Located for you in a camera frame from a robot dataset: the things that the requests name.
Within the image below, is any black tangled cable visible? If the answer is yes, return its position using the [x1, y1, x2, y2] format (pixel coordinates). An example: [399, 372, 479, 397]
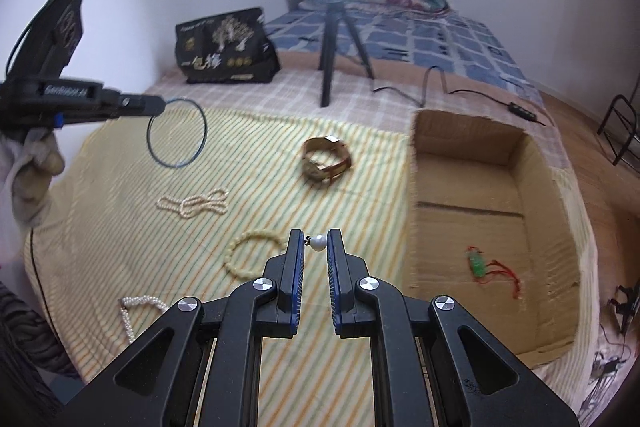
[602, 282, 640, 358]

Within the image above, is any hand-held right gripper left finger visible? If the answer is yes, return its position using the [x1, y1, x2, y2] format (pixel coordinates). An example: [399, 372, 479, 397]
[57, 229, 307, 427]

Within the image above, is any black ring light cable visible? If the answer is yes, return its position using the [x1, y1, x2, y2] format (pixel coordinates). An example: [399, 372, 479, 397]
[372, 65, 517, 108]

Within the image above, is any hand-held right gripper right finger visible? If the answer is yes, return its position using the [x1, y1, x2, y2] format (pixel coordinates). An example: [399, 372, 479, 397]
[326, 228, 584, 427]

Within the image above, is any blue bangle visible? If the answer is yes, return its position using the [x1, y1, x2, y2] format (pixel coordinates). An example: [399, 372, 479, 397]
[147, 98, 208, 168]

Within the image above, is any cardboard box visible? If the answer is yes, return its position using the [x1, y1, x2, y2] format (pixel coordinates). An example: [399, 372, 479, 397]
[407, 109, 584, 366]

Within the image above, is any black tripod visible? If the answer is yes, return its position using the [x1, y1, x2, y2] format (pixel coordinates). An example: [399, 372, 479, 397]
[314, 0, 376, 108]

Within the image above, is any yellow bead bracelet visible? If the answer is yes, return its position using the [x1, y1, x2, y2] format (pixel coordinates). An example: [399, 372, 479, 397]
[224, 230, 292, 281]

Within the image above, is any pink checked blanket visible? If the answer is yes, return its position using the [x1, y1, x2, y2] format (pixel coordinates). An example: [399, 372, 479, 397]
[132, 51, 568, 172]

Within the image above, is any person's left hand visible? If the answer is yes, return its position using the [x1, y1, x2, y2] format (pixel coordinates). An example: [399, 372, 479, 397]
[0, 127, 66, 228]

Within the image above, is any green pendant with red cord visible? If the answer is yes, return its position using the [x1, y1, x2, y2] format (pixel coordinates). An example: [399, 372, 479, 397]
[464, 245, 524, 304]

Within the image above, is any dark striped clothing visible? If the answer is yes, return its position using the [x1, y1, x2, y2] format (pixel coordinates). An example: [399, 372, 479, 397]
[0, 279, 67, 427]

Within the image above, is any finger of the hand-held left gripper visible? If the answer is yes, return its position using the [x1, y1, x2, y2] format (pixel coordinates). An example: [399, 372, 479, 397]
[119, 93, 166, 118]

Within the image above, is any black metal rack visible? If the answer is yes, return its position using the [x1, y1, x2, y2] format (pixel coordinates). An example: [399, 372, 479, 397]
[597, 94, 640, 168]

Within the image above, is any black printed bag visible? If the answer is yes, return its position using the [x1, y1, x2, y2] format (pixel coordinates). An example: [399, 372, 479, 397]
[174, 7, 281, 86]

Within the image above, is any blue patterned bedsheet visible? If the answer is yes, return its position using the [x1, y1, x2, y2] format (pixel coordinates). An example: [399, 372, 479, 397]
[262, 9, 544, 106]

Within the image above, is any yellow striped cloth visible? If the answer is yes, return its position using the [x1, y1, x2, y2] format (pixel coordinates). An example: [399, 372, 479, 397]
[22, 104, 599, 427]

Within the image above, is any black inline cable controller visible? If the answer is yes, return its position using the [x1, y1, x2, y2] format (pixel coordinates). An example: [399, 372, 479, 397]
[507, 101, 549, 128]

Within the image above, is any white pearl necklace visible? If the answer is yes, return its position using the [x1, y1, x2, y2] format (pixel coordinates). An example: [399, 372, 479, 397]
[118, 295, 171, 346]

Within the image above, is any cream small-bead necklace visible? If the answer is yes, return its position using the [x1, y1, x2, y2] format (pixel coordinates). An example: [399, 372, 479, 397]
[156, 188, 230, 221]

